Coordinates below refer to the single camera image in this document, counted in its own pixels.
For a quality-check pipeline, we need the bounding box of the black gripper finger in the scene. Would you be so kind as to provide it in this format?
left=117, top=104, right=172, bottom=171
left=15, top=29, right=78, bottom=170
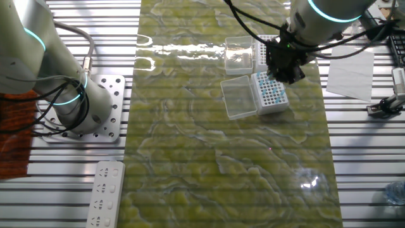
left=268, top=66, right=284, bottom=82
left=280, top=68, right=306, bottom=85

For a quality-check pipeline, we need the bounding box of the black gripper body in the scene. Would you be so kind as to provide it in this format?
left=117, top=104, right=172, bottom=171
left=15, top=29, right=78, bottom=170
left=266, top=34, right=309, bottom=73

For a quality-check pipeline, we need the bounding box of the clear plastic rack lid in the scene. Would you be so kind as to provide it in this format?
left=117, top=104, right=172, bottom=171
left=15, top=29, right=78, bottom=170
left=220, top=75, right=259, bottom=121
left=223, top=35, right=255, bottom=76

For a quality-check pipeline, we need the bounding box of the white paper sheet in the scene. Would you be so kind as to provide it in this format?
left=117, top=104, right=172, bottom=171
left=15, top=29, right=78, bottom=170
left=325, top=45, right=375, bottom=103

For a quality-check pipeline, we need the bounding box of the green marble pattern mat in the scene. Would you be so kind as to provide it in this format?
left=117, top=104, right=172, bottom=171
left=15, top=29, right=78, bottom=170
left=116, top=0, right=344, bottom=228

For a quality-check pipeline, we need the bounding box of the black keyboard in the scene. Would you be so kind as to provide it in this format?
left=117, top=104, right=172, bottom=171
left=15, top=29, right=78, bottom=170
left=387, top=31, right=405, bottom=67

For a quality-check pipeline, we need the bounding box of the white box device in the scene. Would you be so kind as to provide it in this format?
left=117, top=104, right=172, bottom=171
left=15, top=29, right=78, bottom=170
left=376, top=0, right=400, bottom=9

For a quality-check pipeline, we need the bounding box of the clear water bottle blue cap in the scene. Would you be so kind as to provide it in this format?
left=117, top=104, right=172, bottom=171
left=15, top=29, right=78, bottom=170
left=384, top=180, right=405, bottom=206

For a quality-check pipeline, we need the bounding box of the white power strip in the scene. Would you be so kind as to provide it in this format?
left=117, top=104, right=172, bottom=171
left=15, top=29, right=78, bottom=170
left=85, top=160, right=127, bottom=228

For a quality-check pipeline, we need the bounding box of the brown wooden board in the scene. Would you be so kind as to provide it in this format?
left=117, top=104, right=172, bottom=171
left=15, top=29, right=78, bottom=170
left=0, top=90, right=39, bottom=180

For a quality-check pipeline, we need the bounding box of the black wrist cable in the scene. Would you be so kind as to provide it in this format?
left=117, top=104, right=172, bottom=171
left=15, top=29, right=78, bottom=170
left=223, top=0, right=399, bottom=61

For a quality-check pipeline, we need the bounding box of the silver camera mount base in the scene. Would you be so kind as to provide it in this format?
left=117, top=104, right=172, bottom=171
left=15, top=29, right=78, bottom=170
left=366, top=94, right=405, bottom=117

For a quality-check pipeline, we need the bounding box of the small silver camera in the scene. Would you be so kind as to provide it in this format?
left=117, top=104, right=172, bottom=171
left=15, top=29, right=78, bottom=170
left=391, top=66, right=405, bottom=103

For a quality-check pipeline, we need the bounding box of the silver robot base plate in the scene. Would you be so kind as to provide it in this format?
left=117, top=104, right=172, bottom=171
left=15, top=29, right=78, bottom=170
left=40, top=74, right=127, bottom=144

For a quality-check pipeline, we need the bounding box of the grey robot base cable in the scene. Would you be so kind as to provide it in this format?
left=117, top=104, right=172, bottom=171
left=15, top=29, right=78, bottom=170
left=52, top=20, right=96, bottom=77

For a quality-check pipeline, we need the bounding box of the black base cable bundle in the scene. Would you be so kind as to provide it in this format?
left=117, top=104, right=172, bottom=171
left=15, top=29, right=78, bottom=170
left=0, top=75, right=91, bottom=136

